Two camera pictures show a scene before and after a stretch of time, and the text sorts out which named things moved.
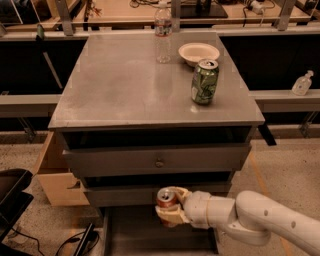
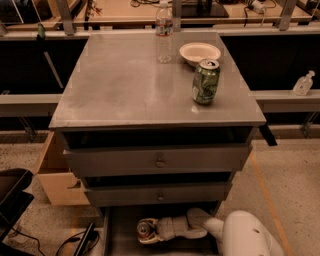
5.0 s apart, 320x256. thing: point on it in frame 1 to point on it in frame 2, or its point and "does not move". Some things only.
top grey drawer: [150, 161] does not move
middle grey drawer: [141, 194] does not move
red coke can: [166, 196] to [143, 230]
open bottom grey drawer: [137, 231] does not move
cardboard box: [62, 187] does not move
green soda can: [204, 81] does not move
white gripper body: [196, 208] to [170, 228]
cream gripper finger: [172, 216] to [153, 238]
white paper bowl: [193, 52] does not move
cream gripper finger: [181, 193] to [154, 220]
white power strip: [257, 7] does not move
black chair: [14, 200] does not move
